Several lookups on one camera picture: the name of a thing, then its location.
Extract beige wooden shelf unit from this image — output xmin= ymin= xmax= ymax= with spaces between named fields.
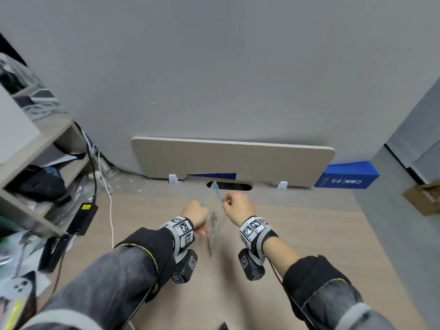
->
xmin=0 ymin=117 xmax=94 ymax=238

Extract black bag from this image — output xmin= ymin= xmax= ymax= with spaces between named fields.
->
xmin=6 ymin=165 xmax=68 ymax=204

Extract black power cable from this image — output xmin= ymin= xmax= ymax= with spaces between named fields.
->
xmin=82 ymin=132 xmax=99 ymax=204

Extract blue cardboard box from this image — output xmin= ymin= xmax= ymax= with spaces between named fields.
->
xmin=314 ymin=161 xmax=381 ymax=190

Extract wrist-worn camera with markers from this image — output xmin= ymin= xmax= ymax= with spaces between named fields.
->
xmin=238 ymin=216 xmax=279 ymax=282
xmin=161 ymin=216 xmax=199 ymax=284

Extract person's left hand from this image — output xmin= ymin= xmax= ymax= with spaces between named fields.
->
xmin=181 ymin=201 xmax=210 ymax=237

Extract white paper sheet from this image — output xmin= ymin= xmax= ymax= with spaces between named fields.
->
xmin=48 ymin=152 xmax=87 ymax=169

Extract black flat device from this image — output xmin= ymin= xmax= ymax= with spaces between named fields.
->
xmin=37 ymin=234 xmax=77 ymax=274

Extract brown cardboard box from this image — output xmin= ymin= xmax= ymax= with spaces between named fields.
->
xmin=402 ymin=180 xmax=440 ymax=217

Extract pile of clear plastic bags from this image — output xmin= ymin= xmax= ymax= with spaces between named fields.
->
xmin=0 ymin=52 xmax=66 ymax=118

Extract blue flat box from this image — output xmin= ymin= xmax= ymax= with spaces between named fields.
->
xmin=188 ymin=172 xmax=237 ymax=181

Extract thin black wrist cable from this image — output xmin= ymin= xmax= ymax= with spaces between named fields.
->
xmin=126 ymin=283 xmax=157 ymax=327
xmin=265 ymin=260 xmax=311 ymax=322

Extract person's right hand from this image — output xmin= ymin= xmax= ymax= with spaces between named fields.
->
xmin=222 ymin=192 xmax=257 ymax=227

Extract black power adapter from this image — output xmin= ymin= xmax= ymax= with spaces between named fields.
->
xmin=66 ymin=201 xmax=99 ymax=236

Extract beige desk divider panel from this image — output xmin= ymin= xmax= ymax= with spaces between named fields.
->
xmin=131 ymin=136 xmax=336 ymax=188

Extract white cable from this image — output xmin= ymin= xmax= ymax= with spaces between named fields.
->
xmin=97 ymin=150 xmax=115 ymax=250

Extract clear plastic zip bag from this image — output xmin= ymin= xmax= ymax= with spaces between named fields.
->
xmin=200 ymin=180 xmax=230 ymax=256

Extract person's left forearm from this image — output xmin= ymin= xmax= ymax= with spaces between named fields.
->
xmin=19 ymin=226 xmax=176 ymax=330

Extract person's right forearm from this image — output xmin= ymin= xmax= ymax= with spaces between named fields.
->
xmin=261 ymin=234 xmax=397 ymax=330

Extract white game controller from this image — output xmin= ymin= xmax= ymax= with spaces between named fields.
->
xmin=0 ymin=271 xmax=37 ymax=330

